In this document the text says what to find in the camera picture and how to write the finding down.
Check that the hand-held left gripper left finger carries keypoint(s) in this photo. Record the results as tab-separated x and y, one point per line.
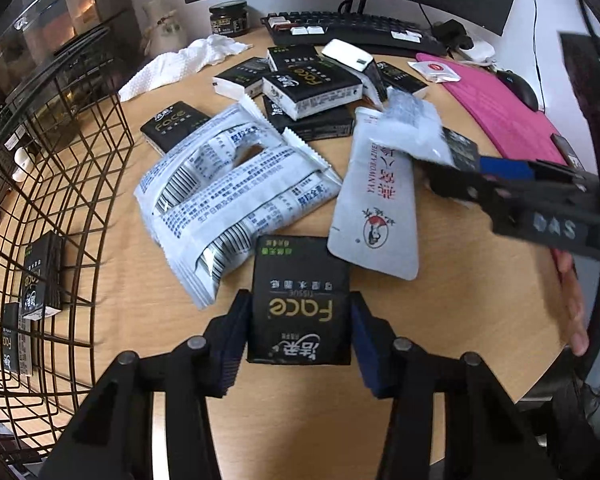
235	340

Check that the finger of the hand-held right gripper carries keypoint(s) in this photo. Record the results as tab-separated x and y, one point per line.
460	185
505	166

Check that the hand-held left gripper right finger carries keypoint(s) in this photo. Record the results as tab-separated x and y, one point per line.
365	345

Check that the black tissue packet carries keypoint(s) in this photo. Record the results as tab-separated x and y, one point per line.
12	340
462	152
300	305
172	122
42	275

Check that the clear plastic packet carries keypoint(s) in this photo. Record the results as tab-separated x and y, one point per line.
412	120

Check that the silver pouch with red print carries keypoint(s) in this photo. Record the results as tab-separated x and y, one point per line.
375	200

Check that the wooden desktop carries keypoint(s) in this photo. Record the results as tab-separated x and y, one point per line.
470	300

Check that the person's right hand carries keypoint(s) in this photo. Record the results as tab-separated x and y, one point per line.
570	305

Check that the pink mouse mat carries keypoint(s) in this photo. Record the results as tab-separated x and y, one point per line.
490	105

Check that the black computer mouse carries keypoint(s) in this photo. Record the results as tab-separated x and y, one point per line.
520	89

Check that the white packet with red circle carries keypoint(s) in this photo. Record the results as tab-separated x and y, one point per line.
435	70

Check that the white power strip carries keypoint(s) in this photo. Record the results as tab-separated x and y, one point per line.
477	51

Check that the black power plug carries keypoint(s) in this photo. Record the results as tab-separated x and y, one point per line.
450	31

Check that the small white plastic device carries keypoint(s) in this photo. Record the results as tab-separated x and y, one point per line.
347	55

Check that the black keyboard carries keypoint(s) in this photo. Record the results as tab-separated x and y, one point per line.
360	27

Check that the pile of black tissue packs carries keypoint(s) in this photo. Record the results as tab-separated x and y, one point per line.
305	80

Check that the dark clothing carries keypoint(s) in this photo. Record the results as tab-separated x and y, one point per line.
580	420

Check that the black monitor stand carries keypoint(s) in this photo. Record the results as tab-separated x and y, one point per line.
352	2

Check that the small white plastic object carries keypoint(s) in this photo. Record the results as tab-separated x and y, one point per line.
20	157

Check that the dark glass jar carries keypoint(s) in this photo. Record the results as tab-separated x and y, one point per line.
227	21

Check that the white paper towel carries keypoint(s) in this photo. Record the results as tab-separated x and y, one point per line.
180	60

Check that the white ceramic vase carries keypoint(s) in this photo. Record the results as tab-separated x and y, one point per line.
165	25

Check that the dark acrylic drawer cabinet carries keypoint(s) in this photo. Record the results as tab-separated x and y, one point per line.
55	10

